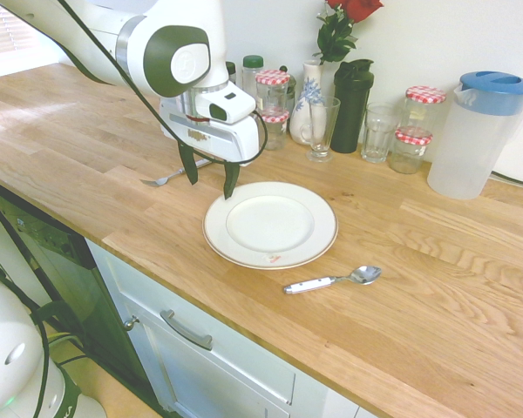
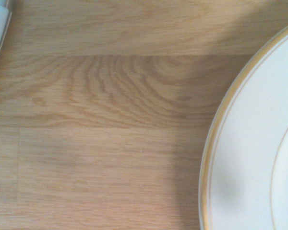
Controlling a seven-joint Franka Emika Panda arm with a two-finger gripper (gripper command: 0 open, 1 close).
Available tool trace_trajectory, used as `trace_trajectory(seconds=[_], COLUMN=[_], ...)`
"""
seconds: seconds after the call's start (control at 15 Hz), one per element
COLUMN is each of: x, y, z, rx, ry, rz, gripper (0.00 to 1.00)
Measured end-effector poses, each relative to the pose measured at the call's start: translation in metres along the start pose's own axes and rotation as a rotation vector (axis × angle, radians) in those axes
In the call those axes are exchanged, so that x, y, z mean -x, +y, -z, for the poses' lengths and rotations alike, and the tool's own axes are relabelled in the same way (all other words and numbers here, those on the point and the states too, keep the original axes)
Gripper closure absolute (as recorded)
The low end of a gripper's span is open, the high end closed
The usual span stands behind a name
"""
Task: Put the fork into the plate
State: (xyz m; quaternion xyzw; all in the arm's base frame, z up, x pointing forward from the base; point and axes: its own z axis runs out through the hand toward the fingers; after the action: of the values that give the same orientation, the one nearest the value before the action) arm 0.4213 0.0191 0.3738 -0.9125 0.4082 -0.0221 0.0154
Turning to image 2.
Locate white plate with gold rim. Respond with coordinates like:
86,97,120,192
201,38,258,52
198,20,288,230

